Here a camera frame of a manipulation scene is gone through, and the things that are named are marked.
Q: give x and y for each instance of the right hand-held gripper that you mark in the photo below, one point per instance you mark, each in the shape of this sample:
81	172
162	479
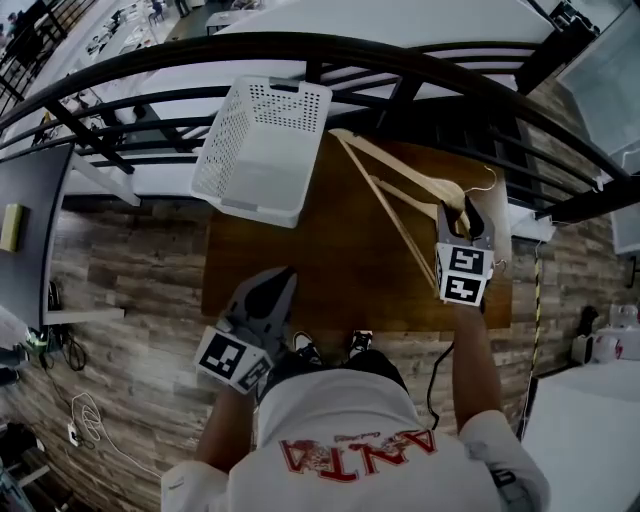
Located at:
462	275

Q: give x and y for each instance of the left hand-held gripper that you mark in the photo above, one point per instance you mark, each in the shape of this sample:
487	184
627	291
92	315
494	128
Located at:
225	357

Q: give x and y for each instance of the wooden hanger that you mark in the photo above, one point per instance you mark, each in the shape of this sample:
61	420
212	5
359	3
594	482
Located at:
405	193
400	163
456	215

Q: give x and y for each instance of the white perforated plastic basket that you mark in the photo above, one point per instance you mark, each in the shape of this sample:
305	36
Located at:
260	165

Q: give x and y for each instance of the person's left forearm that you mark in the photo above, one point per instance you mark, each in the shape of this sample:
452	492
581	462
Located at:
225	430

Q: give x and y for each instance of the person's right forearm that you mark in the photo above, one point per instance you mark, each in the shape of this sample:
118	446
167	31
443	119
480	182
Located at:
475	370

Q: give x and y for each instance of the person's left shoe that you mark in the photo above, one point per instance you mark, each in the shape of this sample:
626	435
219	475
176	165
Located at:
306	347

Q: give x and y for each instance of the person's shoe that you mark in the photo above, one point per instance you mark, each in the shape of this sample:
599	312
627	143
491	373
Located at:
360	344
306	347

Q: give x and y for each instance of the brown wooden table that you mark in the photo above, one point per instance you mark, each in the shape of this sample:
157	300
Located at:
325	250

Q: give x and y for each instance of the person's right shoe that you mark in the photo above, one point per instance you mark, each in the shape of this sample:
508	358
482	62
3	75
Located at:
360	344

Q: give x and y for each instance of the yellow black striped strip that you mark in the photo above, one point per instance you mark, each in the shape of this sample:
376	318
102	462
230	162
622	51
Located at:
537	300

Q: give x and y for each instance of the person's white t-shirt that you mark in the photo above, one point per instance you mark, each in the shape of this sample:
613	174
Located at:
350	415

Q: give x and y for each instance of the small black bag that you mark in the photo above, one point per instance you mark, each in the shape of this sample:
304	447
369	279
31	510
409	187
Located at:
589	320

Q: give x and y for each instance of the white cabinet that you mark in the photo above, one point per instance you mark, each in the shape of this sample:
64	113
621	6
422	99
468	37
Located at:
585	430

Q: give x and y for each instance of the green floor device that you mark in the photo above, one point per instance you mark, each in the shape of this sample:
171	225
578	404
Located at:
37	339

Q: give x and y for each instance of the black curved railing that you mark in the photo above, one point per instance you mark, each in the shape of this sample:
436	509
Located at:
320	45

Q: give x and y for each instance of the white power strip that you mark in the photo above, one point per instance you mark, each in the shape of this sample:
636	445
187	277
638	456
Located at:
73	435

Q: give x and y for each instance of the grey table with white legs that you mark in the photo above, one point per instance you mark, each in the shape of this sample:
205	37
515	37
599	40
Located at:
30	190

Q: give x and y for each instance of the beige rectangular block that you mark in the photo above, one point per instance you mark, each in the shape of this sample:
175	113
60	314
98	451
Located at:
11	227

